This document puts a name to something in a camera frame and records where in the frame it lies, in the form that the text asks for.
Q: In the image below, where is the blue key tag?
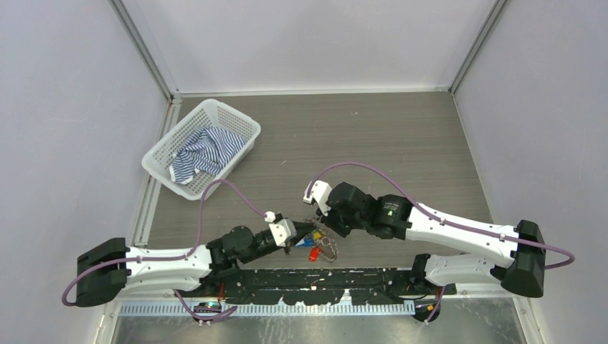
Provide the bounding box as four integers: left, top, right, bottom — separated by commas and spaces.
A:
295, 238, 315, 247

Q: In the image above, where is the red key tag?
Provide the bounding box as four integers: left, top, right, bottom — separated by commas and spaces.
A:
308, 247, 323, 262

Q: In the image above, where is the large metal keyring disc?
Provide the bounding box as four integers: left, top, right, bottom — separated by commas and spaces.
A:
305, 219, 338, 263

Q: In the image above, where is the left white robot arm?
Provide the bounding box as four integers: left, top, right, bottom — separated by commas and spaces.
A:
71, 219, 315, 307

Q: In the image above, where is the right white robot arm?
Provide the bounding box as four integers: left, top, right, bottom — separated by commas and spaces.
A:
305, 181, 546, 298

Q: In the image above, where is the blue white striped cloth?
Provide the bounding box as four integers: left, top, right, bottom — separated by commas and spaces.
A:
169, 127, 247, 185

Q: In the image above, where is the white plastic mesh basket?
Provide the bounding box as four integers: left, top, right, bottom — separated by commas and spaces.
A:
141, 99, 261, 201

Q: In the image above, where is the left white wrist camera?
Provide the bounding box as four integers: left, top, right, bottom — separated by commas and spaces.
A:
264, 211, 297, 247

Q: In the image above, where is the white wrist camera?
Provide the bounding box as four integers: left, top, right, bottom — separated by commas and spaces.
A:
303, 181, 332, 216
264, 211, 297, 247

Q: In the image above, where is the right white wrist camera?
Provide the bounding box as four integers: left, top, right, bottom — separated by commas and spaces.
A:
303, 181, 332, 216

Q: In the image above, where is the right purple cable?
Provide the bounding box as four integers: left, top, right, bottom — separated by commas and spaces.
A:
306, 161, 576, 271

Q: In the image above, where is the purple cable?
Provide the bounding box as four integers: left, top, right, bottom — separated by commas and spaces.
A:
306, 161, 576, 271
62, 178, 274, 324

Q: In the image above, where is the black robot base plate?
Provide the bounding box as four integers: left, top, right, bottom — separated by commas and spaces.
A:
181, 268, 440, 305

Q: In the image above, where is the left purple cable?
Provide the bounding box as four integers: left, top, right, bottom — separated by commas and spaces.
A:
62, 178, 274, 324

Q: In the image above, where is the white slotted cable duct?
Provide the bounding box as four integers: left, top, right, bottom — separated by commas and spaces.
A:
118, 300, 415, 317

